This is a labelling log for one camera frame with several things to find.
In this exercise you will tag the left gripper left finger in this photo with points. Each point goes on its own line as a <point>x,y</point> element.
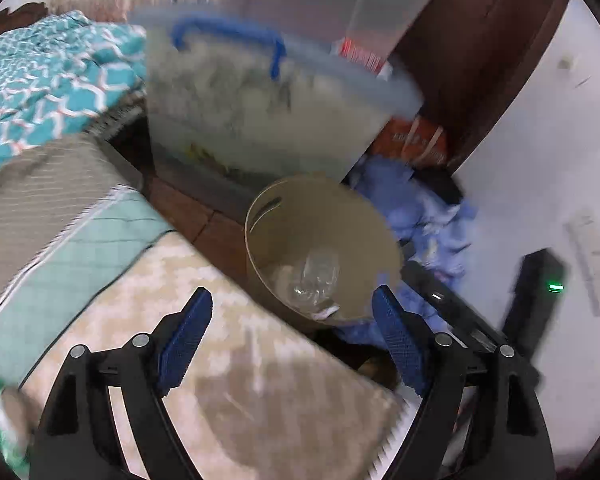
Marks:
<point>77,437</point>

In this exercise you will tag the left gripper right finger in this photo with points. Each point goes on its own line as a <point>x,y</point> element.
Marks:
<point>507,436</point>

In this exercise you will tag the beige round trash bin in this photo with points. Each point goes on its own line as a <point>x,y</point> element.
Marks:
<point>291,217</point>

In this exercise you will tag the green white can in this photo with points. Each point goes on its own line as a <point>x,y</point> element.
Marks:
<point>17,426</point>

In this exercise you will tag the blue fabric pile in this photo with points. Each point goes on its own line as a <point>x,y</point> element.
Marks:
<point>418,215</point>

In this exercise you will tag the orange red snack bag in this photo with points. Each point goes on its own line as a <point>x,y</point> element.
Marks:
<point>418,142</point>

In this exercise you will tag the beige zigzag bed cover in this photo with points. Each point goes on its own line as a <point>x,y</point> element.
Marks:
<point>85,259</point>

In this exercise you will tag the clear crushed plastic bottle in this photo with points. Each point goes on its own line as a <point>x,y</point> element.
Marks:
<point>314,279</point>

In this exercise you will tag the teal patterned blanket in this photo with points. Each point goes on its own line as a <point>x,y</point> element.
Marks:
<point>62,73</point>

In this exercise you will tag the clear plastic storage box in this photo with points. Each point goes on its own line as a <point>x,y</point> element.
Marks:
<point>238,97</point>

